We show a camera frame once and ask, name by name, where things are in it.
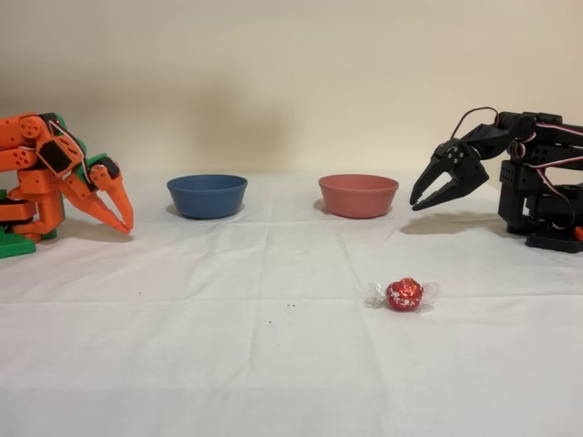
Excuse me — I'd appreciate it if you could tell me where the red candy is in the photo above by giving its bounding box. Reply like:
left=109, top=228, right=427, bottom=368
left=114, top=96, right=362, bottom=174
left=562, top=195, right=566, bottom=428
left=365, top=276, right=441, bottom=316

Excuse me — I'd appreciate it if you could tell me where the green robot base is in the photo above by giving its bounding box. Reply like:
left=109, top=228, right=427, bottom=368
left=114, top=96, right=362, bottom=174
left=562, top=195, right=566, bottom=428
left=0, top=188, right=37, bottom=259

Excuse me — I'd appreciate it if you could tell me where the red bowl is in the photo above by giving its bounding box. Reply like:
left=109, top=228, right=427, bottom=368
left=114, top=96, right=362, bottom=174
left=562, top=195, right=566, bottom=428
left=317, top=174, right=400, bottom=220

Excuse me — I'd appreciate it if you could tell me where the blue bowl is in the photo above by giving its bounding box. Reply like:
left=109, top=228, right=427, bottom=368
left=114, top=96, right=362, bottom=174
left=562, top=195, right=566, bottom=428
left=166, top=174, right=250, bottom=220

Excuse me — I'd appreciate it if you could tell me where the white tablecloth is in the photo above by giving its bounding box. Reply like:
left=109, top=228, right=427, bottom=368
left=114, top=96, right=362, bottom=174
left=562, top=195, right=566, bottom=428
left=0, top=170, right=583, bottom=437

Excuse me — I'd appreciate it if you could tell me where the black gripper servo cable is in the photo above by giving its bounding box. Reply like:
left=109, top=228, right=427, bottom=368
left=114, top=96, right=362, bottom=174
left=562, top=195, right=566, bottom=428
left=448, top=107, right=502, bottom=140

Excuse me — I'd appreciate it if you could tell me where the black arm servo cable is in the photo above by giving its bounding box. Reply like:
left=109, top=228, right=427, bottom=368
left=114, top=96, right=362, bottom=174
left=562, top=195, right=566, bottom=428
left=512, top=118, right=583, bottom=229

